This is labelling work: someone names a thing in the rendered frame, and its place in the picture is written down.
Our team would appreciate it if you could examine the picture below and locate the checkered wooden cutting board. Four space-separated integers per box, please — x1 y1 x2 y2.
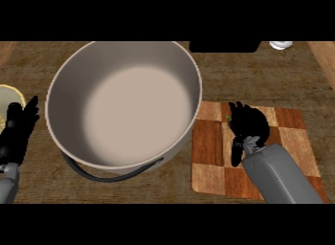
191 100 331 203

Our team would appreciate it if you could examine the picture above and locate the dark purple eggplant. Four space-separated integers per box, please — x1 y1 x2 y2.
225 113 236 128

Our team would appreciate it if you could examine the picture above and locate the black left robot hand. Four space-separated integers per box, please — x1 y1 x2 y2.
0 95 43 174

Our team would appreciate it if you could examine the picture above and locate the black rounded appliance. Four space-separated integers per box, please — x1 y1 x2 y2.
188 40 263 54

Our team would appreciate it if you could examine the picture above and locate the small white object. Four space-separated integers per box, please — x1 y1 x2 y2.
269 40 295 51

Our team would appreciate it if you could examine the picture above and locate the large grey cooking pot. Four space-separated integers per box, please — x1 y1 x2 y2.
45 40 205 184

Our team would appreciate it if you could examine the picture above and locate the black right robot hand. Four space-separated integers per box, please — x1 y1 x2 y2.
226 100 272 168

